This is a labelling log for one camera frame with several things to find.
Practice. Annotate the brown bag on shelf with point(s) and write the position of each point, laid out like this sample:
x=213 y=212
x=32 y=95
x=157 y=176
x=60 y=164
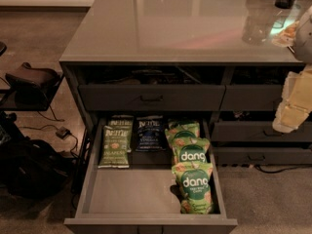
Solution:
x=27 y=79

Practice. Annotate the front green kettle chip bag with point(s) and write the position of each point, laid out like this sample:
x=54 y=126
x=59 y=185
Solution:
x=114 y=148

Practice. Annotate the grey bottom right drawer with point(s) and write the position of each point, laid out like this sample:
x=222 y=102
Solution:
x=262 y=156

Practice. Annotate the front green dang bag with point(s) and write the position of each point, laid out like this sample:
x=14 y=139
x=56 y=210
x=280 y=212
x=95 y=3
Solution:
x=193 y=179

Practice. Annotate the grey top left drawer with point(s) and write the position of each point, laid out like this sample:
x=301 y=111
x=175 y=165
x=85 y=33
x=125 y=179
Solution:
x=100 y=97

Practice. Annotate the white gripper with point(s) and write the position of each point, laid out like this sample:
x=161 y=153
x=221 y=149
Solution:
x=304 y=36

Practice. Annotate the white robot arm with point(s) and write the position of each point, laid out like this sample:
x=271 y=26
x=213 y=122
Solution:
x=298 y=38

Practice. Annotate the grey top right drawer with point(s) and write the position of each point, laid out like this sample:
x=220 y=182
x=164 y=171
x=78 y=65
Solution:
x=251 y=98

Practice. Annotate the green kettle chip bag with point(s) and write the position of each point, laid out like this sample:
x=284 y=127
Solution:
x=114 y=148
x=124 y=122

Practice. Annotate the black backpack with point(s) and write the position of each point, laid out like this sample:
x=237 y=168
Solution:
x=32 y=169

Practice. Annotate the rear green kettle chip bag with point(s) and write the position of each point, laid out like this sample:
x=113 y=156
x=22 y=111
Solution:
x=124 y=122

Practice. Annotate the middle green dang bag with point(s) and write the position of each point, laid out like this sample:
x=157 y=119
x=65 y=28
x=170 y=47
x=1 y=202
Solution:
x=190 y=149

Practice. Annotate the blue kettle chip bag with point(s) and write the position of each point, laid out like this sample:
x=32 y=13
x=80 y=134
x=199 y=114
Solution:
x=150 y=134

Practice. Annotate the black power adapter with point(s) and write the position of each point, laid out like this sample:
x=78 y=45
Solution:
x=62 y=132

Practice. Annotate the grey middle right drawer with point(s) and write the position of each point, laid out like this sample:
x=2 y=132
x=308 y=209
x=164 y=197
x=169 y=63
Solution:
x=258 y=131

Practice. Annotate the black side shelf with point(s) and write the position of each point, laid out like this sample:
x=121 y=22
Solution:
x=30 y=99

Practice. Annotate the green dang bag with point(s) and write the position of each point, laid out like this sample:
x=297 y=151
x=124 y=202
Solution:
x=190 y=149
x=182 y=128
x=193 y=179

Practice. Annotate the grey counter cabinet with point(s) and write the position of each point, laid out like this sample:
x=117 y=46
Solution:
x=201 y=42

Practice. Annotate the open grey middle drawer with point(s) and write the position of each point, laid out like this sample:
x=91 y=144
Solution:
x=142 y=199

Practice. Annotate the rear green dang bag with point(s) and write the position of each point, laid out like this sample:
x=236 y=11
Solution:
x=182 y=128

